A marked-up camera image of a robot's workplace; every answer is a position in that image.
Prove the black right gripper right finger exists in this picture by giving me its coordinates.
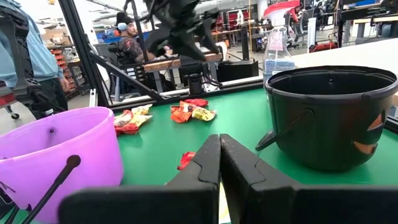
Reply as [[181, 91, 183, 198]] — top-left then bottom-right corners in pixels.
[[220, 133, 398, 224]]

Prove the black pumpkin bucket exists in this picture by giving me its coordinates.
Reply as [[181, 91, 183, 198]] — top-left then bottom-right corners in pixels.
[[255, 65, 398, 172]]

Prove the purple pumpkin bucket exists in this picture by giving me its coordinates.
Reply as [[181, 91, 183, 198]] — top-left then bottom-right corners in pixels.
[[0, 106, 124, 224]]

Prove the red KitKat bar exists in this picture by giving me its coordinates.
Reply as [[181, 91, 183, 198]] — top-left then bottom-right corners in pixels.
[[185, 98, 210, 108], [113, 110, 134, 128], [177, 151, 197, 171], [114, 123, 140, 136]]

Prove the white table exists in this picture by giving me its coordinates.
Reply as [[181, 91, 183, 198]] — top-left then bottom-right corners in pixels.
[[292, 37, 398, 73]]

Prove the orange Reese's candy pack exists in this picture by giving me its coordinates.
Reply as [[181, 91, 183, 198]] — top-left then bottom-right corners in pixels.
[[170, 105, 193, 124]]

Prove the person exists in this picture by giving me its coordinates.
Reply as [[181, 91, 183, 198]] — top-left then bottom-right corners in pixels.
[[0, 0, 71, 121], [114, 11, 156, 65], [289, 5, 308, 26]]

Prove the red tool case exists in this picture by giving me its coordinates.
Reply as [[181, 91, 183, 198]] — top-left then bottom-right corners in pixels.
[[308, 42, 338, 54]]

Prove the green table mat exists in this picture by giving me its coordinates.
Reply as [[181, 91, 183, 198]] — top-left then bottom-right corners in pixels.
[[0, 87, 398, 224]]

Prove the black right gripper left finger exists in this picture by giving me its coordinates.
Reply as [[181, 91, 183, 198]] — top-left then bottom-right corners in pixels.
[[58, 133, 222, 224]]

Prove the red shelf rack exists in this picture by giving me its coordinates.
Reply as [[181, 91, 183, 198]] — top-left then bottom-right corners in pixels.
[[214, 8, 249, 32]]

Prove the black box cabinet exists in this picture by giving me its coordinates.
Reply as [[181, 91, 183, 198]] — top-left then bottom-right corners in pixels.
[[216, 58, 260, 83]]

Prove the yellow purple Sour Patch pack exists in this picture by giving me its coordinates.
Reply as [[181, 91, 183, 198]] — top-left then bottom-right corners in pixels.
[[192, 107, 217, 122], [131, 103, 154, 116]]

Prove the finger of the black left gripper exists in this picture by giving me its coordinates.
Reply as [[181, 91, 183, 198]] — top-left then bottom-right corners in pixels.
[[144, 28, 171, 58], [200, 12, 223, 56]]

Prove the wooden workbench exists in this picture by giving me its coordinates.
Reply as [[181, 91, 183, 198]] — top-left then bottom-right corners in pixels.
[[142, 52, 223, 94]]

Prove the storage shelf with orange items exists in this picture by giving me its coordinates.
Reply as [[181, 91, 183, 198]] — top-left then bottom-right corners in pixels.
[[46, 29, 82, 94]]

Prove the black desk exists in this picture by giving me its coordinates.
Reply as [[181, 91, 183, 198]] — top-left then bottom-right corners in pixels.
[[337, 0, 398, 46]]

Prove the clear spray bottle red trigger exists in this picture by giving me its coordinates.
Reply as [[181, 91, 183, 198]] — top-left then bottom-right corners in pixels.
[[262, 0, 301, 86]]

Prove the black mesh office chair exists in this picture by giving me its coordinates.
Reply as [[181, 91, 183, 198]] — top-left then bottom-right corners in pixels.
[[0, 6, 43, 121]]

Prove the yellow candy pack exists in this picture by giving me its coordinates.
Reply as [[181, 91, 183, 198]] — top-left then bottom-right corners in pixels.
[[218, 183, 232, 224], [132, 114, 154, 128]]

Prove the black aluminium rig frame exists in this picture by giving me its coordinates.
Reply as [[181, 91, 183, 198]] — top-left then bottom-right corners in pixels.
[[58, 0, 398, 134]]

